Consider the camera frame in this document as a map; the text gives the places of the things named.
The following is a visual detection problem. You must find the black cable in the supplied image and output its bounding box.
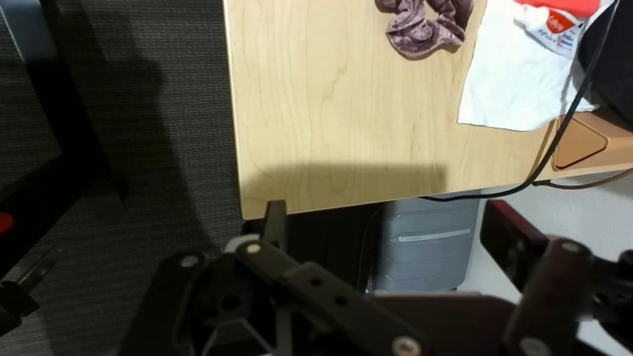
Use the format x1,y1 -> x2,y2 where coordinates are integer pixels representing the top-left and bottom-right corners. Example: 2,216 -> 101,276
419,0 -> 622,202

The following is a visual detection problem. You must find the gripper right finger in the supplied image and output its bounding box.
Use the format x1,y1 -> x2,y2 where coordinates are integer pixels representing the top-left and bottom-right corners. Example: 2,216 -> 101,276
479,199 -> 633,356

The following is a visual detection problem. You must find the white bottle with red cap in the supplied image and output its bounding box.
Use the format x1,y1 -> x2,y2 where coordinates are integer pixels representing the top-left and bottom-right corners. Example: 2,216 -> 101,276
512,0 -> 615,60

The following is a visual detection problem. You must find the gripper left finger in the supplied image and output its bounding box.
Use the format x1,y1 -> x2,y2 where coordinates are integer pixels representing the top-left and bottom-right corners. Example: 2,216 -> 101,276
116,200 -> 429,356

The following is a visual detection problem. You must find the white paper sheet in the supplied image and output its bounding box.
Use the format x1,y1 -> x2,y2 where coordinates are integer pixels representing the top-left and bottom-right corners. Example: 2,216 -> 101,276
457,0 -> 602,132

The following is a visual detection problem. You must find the black device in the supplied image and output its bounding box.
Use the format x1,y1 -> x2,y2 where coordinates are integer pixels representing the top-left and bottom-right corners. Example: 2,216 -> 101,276
578,0 -> 633,127

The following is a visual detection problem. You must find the purple velvet scrunchie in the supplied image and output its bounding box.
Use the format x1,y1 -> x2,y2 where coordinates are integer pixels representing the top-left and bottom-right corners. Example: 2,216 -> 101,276
374,0 -> 475,60

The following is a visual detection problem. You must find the grey computer tower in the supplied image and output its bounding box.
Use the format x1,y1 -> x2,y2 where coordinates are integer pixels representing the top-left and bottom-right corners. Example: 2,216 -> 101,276
370,190 -> 483,295

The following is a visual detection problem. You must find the brown desk grommet cover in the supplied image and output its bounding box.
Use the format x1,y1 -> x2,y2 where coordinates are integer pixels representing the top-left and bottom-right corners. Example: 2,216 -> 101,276
552,116 -> 609,171

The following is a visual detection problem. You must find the brown cable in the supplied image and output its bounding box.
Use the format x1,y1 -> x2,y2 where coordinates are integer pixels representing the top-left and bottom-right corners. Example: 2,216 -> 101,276
533,168 -> 633,191

